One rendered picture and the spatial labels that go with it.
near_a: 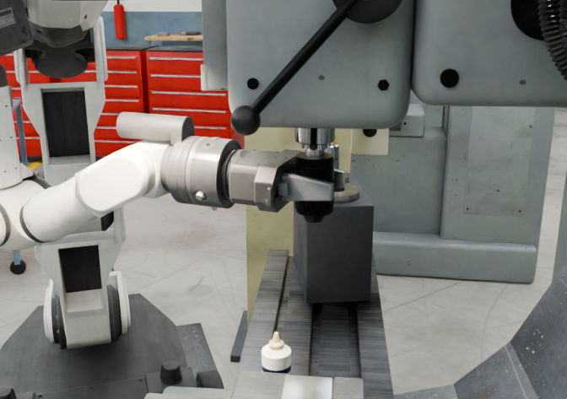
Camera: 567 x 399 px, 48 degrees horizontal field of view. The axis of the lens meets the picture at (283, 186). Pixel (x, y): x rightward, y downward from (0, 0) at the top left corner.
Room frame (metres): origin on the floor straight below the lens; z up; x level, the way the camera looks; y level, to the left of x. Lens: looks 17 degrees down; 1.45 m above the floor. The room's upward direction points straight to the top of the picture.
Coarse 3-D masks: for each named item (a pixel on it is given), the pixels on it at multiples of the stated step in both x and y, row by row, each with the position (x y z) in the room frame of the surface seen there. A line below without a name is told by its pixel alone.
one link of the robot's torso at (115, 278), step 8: (112, 272) 1.57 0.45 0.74; (120, 272) 1.57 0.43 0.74; (112, 280) 1.56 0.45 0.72; (120, 280) 1.53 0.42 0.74; (48, 288) 1.51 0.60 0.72; (56, 288) 1.51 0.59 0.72; (120, 288) 1.48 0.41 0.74; (48, 296) 1.43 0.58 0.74; (120, 296) 1.44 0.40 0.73; (48, 304) 1.40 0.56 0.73; (120, 304) 1.42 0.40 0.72; (128, 304) 1.45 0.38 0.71; (48, 312) 1.38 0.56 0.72; (128, 312) 1.43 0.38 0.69; (48, 320) 1.37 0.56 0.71; (128, 320) 1.43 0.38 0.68; (48, 328) 1.36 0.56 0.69; (48, 336) 1.38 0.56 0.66
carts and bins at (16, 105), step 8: (8, 88) 3.63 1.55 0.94; (16, 104) 3.74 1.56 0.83; (16, 112) 3.91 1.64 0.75; (24, 144) 3.91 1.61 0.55; (24, 152) 3.91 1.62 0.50; (24, 160) 3.91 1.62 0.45; (16, 256) 3.18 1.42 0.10; (16, 264) 3.17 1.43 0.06; (24, 264) 3.19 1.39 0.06; (16, 272) 3.18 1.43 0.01
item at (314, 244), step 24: (336, 192) 1.10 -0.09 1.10; (360, 192) 1.15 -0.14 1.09; (336, 216) 1.07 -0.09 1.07; (360, 216) 1.07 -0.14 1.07; (312, 240) 1.06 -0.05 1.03; (336, 240) 1.07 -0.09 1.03; (360, 240) 1.07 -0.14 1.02; (312, 264) 1.06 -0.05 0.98; (336, 264) 1.07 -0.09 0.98; (360, 264) 1.07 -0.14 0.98; (312, 288) 1.06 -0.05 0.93; (336, 288) 1.07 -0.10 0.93; (360, 288) 1.07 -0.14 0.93
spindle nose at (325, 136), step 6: (294, 132) 0.74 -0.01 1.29; (300, 132) 0.73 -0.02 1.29; (306, 132) 0.72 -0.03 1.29; (318, 132) 0.72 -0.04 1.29; (324, 132) 0.72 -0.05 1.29; (330, 132) 0.73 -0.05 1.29; (294, 138) 0.74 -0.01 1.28; (300, 138) 0.73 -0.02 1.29; (306, 138) 0.72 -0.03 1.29; (318, 138) 0.72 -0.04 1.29; (324, 138) 0.72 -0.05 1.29; (330, 138) 0.73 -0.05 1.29; (318, 144) 0.72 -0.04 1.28
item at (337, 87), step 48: (240, 0) 0.65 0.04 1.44; (288, 0) 0.65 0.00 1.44; (240, 48) 0.65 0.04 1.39; (288, 48) 0.65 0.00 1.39; (336, 48) 0.64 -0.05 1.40; (384, 48) 0.64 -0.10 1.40; (240, 96) 0.65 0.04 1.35; (288, 96) 0.65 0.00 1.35; (336, 96) 0.64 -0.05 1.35; (384, 96) 0.64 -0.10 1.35
